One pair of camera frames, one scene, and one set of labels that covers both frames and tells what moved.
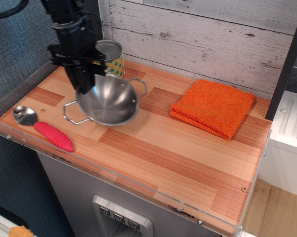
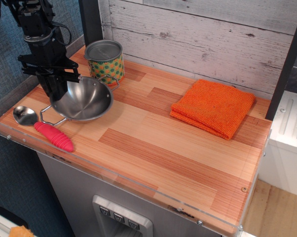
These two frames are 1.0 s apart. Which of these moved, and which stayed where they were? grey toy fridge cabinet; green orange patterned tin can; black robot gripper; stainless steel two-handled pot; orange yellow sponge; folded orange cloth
Moved: stainless steel two-handled pot; black robot gripper
Stayed: folded orange cloth; orange yellow sponge; grey toy fridge cabinet; green orange patterned tin can
